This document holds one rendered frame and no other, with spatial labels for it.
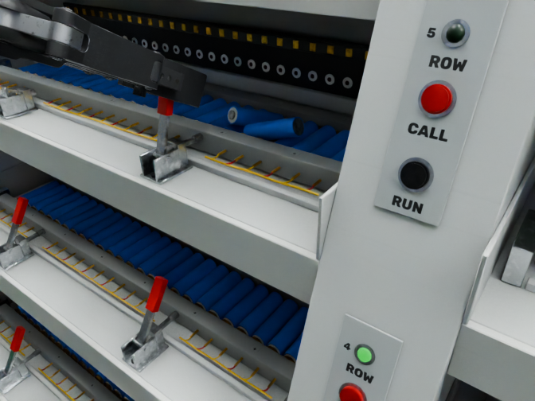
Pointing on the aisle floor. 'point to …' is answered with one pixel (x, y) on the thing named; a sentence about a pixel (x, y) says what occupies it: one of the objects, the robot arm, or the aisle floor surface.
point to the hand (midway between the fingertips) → (164, 79)
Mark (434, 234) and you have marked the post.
